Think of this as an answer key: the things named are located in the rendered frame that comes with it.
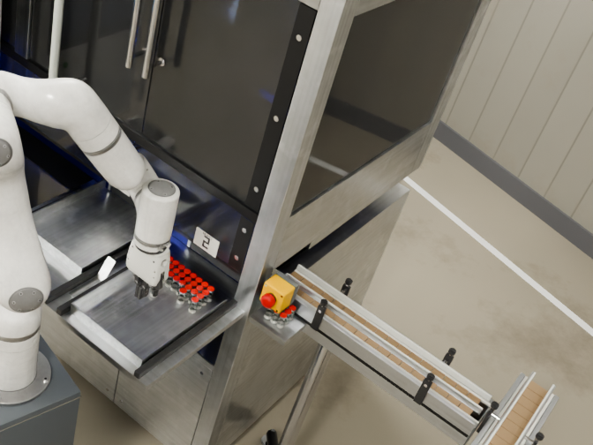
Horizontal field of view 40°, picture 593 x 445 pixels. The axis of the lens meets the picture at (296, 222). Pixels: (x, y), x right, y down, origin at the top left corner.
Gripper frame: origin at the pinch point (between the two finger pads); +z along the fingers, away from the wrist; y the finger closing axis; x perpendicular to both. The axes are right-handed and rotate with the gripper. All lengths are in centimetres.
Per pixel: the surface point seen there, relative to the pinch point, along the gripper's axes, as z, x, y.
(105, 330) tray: 18.8, 2.5, 7.2
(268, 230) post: -8.3, -34.8, -10.8
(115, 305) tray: 22.2, -8.4, 14.2
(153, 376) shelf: 22.4, 1.8, -9.8
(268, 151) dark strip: -29.9, -35.1, -4.1
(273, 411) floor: 111, -82, -12
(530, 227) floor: 111, -303, -37
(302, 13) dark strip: -67, -35, -3
